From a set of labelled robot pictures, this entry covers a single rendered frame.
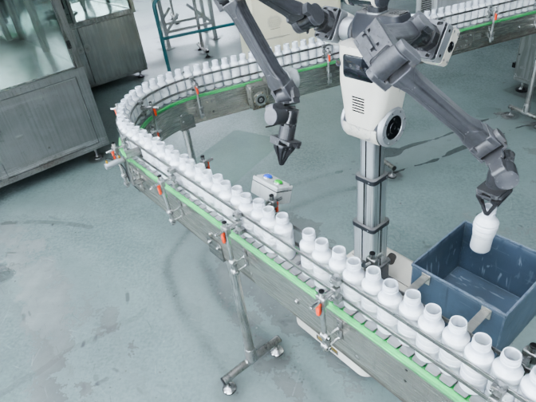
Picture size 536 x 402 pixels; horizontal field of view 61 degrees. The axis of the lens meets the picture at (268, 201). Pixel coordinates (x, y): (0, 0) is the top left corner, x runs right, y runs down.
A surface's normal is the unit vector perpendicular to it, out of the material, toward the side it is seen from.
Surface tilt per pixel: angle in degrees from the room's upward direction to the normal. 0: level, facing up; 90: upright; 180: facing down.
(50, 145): 89
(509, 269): 90
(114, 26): 90
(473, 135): 102
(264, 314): 0
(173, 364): 0
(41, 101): 90
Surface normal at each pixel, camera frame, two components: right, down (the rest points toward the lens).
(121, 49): 0.64, 0.37
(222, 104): 0.37, 0.49
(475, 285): -0.11, -0.82
